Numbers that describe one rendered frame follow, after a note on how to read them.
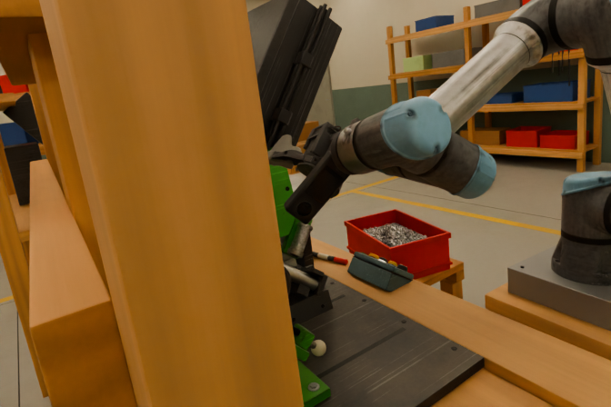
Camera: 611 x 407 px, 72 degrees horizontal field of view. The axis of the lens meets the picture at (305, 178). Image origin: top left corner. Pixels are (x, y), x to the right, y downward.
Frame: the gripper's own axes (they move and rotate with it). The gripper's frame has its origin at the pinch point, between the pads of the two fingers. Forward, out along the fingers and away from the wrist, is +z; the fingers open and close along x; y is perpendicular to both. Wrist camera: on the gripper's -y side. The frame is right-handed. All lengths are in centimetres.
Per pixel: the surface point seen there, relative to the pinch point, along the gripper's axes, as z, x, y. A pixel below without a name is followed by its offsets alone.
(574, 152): 198, -384, 318
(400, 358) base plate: -7.7, -32.0, -19.7
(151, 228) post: -48, 23, -25
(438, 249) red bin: 22, -61, 18
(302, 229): 14.9, -13.8, -1.9
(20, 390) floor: 217, 4, -100
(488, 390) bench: -20.0, -40.5, -19.1
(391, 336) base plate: -2.0, -33.4, -16.1
